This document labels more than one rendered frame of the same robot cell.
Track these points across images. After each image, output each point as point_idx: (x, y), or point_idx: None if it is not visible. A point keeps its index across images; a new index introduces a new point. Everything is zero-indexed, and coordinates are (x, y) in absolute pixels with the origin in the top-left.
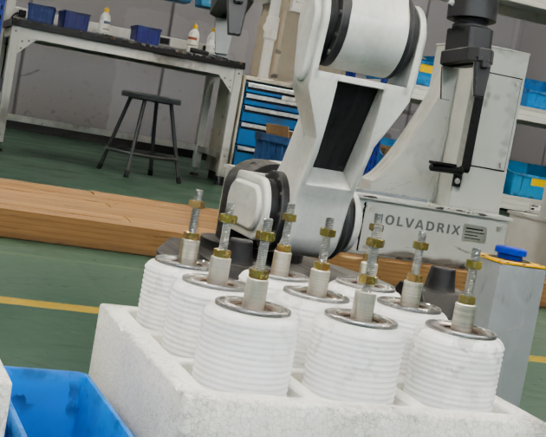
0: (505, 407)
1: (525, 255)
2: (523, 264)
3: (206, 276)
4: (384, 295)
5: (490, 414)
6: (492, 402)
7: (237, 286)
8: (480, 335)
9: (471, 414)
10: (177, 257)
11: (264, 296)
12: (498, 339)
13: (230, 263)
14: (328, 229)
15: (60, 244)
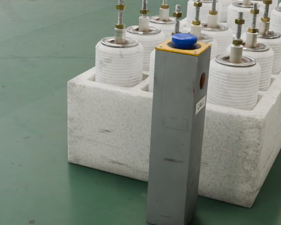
0: (94, 82)
1: (171, 39)
2: (163, 42)
3: (224, 27)
4: (212, 59)
5: (89, 74)
6: (96, 76)
7: (201, 26)
8: (103, 38)
9: (93, 70)
10: (276, 34)
11: (159, 14)
12: (103, 46)
13: (208, 16)
14: (195, 1)
15: None
